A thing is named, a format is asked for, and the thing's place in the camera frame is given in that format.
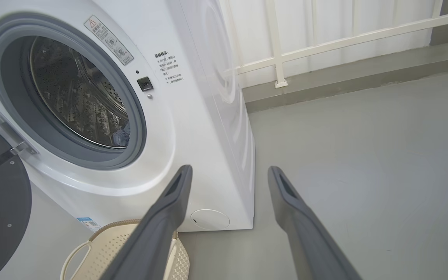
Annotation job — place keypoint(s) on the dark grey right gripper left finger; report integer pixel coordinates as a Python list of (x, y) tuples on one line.
[(158, 233)]

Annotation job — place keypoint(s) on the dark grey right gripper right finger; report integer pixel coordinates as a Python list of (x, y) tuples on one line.
[(305, 241)]

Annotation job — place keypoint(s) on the blue cartoon print garment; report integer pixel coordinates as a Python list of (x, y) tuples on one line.
[(122, 136)]

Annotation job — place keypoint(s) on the dark round glass washer door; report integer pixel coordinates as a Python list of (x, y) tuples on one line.
[(6, 214)]

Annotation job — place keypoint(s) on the cream perforated laundry basket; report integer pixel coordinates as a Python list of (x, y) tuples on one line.
[(99, 252)]

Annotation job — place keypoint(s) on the white front-load washing machine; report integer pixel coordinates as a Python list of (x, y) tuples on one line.
[(208, 155)]

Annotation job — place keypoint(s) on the black door lock socket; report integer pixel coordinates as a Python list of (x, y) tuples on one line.
[(145, 83)]

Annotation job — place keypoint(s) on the silver door hinge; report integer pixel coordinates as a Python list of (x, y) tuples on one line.
[(10, 134)]

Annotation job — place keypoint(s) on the round white filter cover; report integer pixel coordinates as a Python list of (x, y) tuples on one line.
[(210, 219)]

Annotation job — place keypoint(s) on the blue energy label sticker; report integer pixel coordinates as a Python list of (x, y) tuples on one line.
[(88, 223)]

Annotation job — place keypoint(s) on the steel washer drum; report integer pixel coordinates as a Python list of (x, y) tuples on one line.
[(72, 89)]

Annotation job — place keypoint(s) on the grey warning label sticker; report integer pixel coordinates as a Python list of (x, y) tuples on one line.
[(107, 39)]

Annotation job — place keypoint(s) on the white metal railing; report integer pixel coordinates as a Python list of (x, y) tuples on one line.
[(344, 42)]

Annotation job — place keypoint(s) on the grey vertical post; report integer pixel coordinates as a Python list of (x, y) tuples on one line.
[(443, 23)]

